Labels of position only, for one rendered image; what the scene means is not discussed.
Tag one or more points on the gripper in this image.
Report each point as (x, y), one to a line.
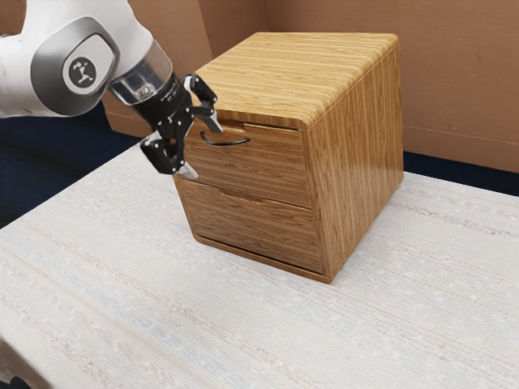
(166, 106)

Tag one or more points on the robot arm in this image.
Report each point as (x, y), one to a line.
(52, 52)

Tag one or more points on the wooden two-drawer cabinet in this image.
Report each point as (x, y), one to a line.
(292, 154)

